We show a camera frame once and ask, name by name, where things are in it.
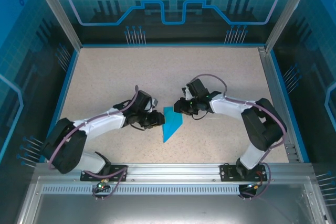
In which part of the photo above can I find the metal sheet frame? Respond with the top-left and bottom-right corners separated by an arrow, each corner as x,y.
15,176 -> 331,224

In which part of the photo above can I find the aluminium side rail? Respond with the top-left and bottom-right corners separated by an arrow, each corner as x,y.
257,46 -> 301,164

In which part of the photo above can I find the aluminium mounting rail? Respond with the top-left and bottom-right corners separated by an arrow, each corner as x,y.
35,162 -> 314,183

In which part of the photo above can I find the small connector with green light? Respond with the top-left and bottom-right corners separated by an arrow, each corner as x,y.
96,178 -> 109,191
245,180 -> 265,189

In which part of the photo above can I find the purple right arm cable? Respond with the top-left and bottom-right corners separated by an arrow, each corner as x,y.
194,74 -> 288,199

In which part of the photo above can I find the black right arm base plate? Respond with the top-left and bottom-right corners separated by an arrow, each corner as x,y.
219,163 -> 266,182

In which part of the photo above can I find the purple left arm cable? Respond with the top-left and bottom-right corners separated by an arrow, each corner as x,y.
48,84 -> 129,199

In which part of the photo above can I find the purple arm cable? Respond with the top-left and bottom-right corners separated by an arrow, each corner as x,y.
48,84 -> 129,199
194,74 -> 288,199

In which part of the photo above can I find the blue cloth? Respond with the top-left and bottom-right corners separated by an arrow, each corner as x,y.
161,106 -> 184,143

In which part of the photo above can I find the aluminium frame post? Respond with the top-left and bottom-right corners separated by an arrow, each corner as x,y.
28,0 -> 82,51
264,0 -> 318,52

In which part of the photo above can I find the slotted aluminium cable duct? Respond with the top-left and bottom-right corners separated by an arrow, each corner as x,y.
41,185 -> 308,195

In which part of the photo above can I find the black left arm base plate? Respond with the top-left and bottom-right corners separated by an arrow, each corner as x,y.
80,165 -> 129,182

